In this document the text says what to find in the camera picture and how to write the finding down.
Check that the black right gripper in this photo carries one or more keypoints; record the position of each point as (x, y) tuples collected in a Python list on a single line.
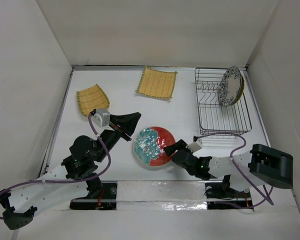
[(170, 150)]

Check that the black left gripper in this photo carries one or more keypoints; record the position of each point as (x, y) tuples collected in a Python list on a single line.
[(128, 123)]

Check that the red and teal floral plate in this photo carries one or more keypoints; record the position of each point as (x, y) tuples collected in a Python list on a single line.
[(148, 146)]

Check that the blue and white floral plate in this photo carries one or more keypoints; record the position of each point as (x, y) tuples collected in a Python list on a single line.
[(229, 86)]

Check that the round yellow woven plate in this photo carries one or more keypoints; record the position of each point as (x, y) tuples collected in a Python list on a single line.
[(240, 92)]

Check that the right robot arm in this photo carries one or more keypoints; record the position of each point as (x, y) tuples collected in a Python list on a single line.
[(262, 165)]

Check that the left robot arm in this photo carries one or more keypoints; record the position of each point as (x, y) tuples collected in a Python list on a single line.
[(76, 175)]

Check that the curved yellow bamboo plate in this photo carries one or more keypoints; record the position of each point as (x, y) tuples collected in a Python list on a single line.
[(91, 98)]

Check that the square yellow bamboo plate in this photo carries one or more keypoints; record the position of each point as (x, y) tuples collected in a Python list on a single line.
[(157, 84)]

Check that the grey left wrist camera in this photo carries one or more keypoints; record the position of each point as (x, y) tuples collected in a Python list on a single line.
[(101, 117)]

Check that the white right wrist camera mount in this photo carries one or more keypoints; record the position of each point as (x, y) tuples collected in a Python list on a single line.
[(196, 145)]

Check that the black wire dish rack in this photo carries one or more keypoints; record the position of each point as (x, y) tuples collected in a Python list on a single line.
[(213, 117)]

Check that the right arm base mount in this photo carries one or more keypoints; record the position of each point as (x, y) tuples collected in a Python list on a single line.
[(220, 197)]

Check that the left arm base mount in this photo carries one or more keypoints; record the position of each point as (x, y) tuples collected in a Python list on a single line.
[(106, 200)]

